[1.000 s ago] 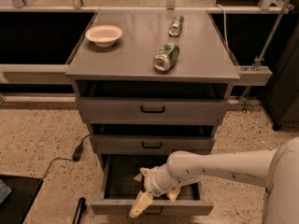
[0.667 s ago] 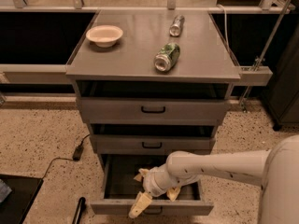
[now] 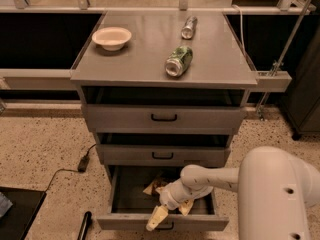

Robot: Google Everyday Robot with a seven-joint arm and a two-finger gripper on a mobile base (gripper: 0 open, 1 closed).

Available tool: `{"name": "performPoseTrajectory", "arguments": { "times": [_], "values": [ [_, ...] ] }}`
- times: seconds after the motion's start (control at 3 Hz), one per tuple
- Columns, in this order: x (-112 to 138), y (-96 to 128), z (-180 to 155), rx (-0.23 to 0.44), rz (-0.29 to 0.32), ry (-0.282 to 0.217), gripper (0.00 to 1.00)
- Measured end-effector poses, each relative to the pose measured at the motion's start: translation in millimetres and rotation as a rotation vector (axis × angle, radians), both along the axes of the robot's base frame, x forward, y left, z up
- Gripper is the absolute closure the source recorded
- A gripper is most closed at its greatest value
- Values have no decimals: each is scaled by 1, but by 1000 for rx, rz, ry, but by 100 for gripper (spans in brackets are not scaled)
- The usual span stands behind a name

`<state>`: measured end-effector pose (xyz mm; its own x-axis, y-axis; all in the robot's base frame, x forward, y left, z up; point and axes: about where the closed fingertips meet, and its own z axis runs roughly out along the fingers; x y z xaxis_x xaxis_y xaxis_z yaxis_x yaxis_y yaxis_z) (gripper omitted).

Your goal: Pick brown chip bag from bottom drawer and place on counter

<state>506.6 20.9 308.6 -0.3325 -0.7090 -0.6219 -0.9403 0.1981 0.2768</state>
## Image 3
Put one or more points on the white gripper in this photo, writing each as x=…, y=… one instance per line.
x=169, y=196

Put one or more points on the brown chip bag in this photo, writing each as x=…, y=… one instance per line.
x=159, y=183

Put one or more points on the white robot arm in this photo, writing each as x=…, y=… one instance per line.
x=273, y=187

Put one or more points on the bottom grey drawer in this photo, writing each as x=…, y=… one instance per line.
x=129, y=208

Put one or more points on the grey drawer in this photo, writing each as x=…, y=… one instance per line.
x=129, y=208
x=162, y=110
x=163, y=149

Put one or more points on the middle grey drawer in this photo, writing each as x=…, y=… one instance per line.
x=163, y=149

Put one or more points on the top grey drawer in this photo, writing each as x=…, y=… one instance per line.
x=162, y=110

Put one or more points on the grey drawer cabinet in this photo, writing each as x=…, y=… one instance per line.
x=218, y=63

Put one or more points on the black tray at lower left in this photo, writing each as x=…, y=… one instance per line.
x=15, y=224

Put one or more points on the green soda can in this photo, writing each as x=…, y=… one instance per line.
x=178, y=61

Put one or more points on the dark cabinet at right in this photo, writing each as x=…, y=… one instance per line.
x=301, y=102

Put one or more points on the white bowl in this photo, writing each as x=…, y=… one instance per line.
x=111, y=38

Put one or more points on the silver soda can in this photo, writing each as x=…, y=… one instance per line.
x=189, y=28

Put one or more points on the metal tripod pole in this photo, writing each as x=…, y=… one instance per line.
x=285, y=4

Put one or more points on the black handle on floor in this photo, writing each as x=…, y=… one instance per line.
x=86, y=222

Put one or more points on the black power adapter with cable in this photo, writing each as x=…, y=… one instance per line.
x=81, y=167

